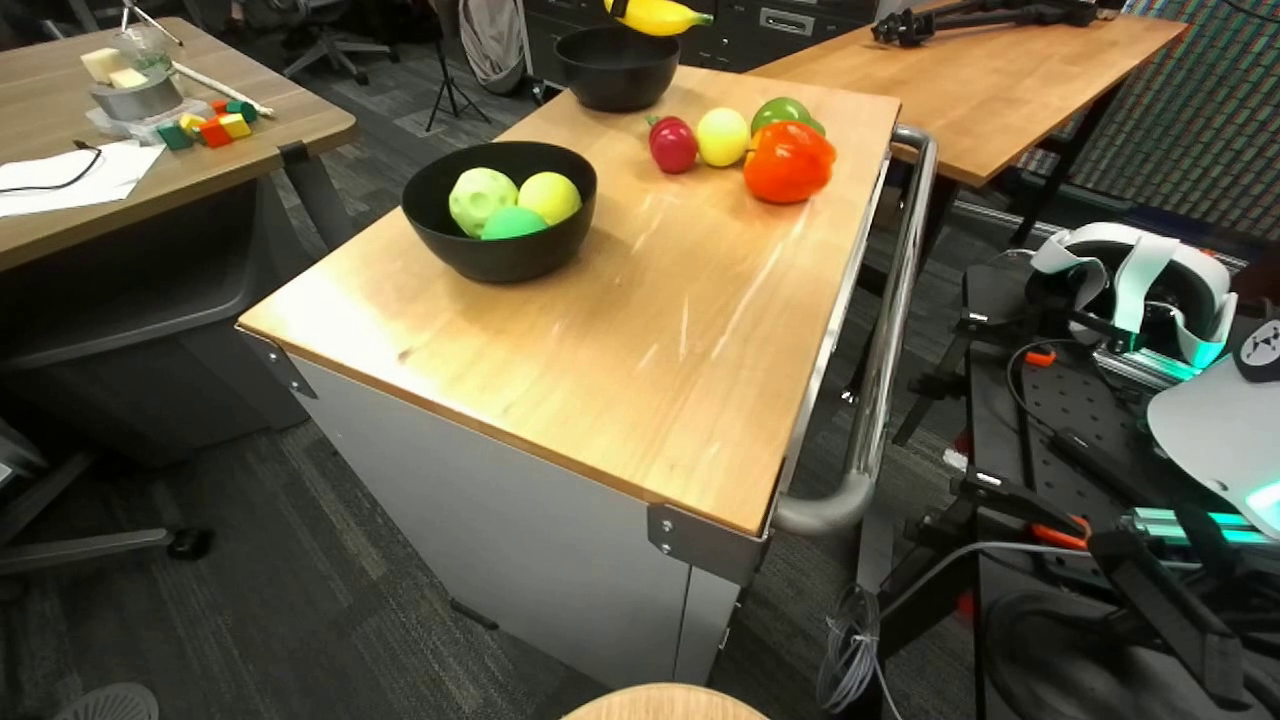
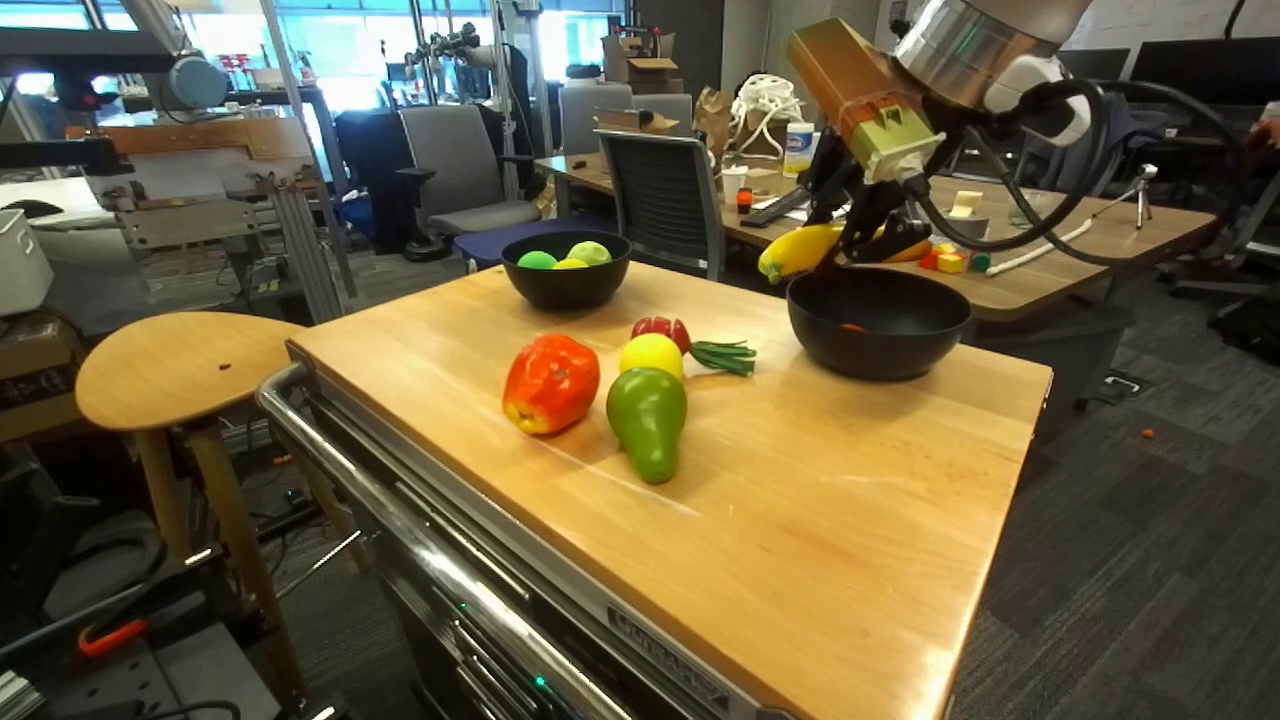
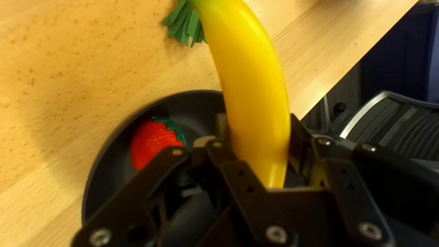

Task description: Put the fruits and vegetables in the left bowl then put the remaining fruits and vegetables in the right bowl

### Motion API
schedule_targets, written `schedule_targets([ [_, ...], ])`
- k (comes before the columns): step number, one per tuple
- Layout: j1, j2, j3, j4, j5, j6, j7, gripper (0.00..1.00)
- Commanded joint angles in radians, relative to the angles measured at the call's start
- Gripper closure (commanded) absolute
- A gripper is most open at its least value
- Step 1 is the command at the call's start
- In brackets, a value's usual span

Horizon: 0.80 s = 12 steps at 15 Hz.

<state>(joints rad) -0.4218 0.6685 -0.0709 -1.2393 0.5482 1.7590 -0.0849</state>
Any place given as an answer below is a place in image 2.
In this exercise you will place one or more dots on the grey metal frame workbench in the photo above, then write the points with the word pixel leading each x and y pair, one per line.
pixel 202 222

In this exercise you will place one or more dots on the yellow toy banana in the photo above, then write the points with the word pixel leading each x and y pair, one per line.
pixel 796 249

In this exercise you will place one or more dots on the yellow toy lemon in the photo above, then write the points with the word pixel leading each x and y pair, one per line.
pixel 654 358
pixel 570 267

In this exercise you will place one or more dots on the black bowl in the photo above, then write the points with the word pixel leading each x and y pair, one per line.
pixel 883 351
pixel 564 291

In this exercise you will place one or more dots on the thin white rod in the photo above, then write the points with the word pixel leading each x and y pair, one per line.
pixel 1052 245

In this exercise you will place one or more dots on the wooden office desk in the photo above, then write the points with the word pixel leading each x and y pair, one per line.
pixel 1144 225

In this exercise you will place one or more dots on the white plastic bin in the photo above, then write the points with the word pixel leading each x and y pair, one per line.
pixel 22 262

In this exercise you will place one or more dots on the white cart wooden top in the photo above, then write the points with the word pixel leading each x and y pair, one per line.
pixel 455 635

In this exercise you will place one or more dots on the light green toy cabbage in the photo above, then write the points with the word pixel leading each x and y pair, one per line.
pixel 589 252

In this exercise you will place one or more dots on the chair with blue jacket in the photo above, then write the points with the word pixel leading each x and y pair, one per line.
pixel 1125 146

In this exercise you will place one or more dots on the green toy pear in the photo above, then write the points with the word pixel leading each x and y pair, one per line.
pixel 648 420

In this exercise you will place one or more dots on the red toy radish green leaves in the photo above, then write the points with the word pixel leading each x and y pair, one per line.
pixel 661 329

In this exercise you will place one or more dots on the round wooden stool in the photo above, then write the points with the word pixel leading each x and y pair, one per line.
pixel 172 367

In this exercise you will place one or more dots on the green toy block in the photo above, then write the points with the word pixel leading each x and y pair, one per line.
pixel 983 267

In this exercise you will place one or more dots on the black computer monitor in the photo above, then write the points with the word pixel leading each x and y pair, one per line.
pixel 1205 65

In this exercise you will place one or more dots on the yellow toy block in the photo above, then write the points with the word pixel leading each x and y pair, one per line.
pixel 953 262

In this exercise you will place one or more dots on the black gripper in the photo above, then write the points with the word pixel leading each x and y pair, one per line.
pixel 935 193

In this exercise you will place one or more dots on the black flat bar device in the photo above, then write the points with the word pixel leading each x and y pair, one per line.
pixel 766 207

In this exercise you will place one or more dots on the grey mesh office chair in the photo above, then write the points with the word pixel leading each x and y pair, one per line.
pixel 664 202

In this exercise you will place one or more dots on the small silver tripod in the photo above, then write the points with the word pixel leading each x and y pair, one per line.
pixel 1140 184

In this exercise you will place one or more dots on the green toy ball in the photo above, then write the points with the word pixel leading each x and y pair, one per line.
pixel 539 262

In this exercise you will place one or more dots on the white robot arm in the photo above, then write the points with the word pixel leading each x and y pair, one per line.
pixel 983 44

